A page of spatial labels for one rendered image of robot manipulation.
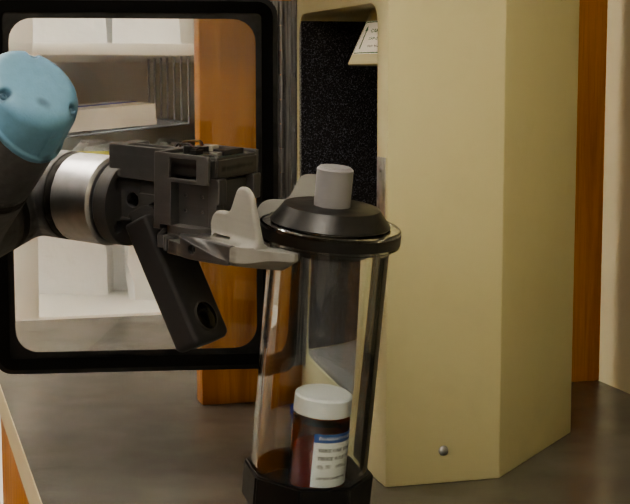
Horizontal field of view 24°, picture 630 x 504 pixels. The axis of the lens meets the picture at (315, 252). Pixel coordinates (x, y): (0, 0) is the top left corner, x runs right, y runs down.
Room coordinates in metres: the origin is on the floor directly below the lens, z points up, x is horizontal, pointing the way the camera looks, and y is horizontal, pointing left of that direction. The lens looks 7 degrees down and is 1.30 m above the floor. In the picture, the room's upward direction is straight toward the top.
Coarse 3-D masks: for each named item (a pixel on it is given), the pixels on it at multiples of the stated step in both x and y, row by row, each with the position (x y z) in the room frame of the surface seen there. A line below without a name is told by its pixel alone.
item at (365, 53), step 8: (376, 16) 1.40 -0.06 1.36; (368, 24) 1.41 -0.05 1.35; (376, 24) 1.39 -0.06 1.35; (368, 32) 1.40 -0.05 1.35; (376, 32) 1.39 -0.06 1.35; (360, 40) 1.41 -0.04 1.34; (368, 40) 1.39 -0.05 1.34; (376, 40) 1.38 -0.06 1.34; (360, 48) 1.40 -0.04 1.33; (368, 48) 1.39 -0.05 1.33; (376, 48) 1.38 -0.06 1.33; (352, 56) 1.42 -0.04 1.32; (360, 56) 1.39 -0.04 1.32; (368, 56) 1.38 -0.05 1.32; (376, 56) 1.37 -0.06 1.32; (352, 64) 1.41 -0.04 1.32; (360, 64) 1.39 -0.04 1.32; (368, 64) 1.38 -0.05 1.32; (376, 64) 1.37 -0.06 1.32
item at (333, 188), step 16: (320, 176) 1.09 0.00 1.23; (336, 176) 1.09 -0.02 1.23; (352, 176) 1.10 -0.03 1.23; (320, 192) 1.09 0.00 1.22; (336, 192) 1.09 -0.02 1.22; (288, 208) 1.08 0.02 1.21; (304, 208) 1.08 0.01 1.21; (320, 208) 1.09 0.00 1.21; (336, 208) 1.09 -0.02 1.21; (352, 208) 1.10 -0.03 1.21; (368, 208) 1.10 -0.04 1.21; (288, 224) 1.07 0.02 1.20; (304, 224) 1.06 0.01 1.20; (320, 224) 1.06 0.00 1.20; (336, 224) 1.06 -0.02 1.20; (352, 224) 1.06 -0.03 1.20; (368, 224) 1.07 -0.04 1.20; (384, 224) 1.09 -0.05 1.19
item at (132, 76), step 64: (64, 64) 1.53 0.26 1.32; (128, 64) 1.54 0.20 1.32; (192, 64) 1.55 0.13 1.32; (128, 128) 1.54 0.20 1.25; (192, 128) 1.55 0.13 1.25; (64, 256) 1.53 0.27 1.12; (128, 256) 1.54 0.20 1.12; (64, 320) 1.53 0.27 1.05; (128, 320) 1.54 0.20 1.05; (256, 320) 1.56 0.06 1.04
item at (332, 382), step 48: (336, 240) 1.05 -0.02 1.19; (384, 240) 1.07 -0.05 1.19; (288, 288) 1.07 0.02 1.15; (336, 288) 1.06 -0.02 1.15; (288, 336) 1.07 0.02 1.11; (336, 336) 1.07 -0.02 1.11; (288, 384) 1.07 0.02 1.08; (336, 384) 1.07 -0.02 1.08; (288, 432) 1.08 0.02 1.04; (336, 432) 1.08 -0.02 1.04; (288, 480) 1.08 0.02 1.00; (336, 480) 1.08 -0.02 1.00
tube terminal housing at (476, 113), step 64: (320, 0) 1.47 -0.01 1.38; (384, 0) 1.28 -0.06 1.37; (448, 0) 1.28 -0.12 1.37; (512, 0) 1.31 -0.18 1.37; (576, 0) 1.46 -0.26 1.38; (384, 64) 1.28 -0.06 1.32; (448, 64) 1.28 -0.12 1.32; (512, 64) 1.31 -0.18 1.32; (576, 64) 1.47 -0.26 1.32; (384, 128) 1.28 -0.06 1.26; (448, 128) 1.28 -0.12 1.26; (512, 128) 1.32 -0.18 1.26; (576, 128) 1.47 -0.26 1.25; (448, 192) 1.28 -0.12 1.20; (512, 192) 1.32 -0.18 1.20; (448, 256) 1.28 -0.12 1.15; (512, 256) 1.32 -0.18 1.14; (384, 320) 1.27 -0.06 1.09; (448, 320) 1.28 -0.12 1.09; (512, 320) 1.32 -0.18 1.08; (384, 384) 1.27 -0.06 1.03; (448, 384) 1.28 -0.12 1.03; (512, 384) 1.32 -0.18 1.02; (384, 448) 1.27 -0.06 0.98; (448, 448) 1.28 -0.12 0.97; (512, 448) 1.33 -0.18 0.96
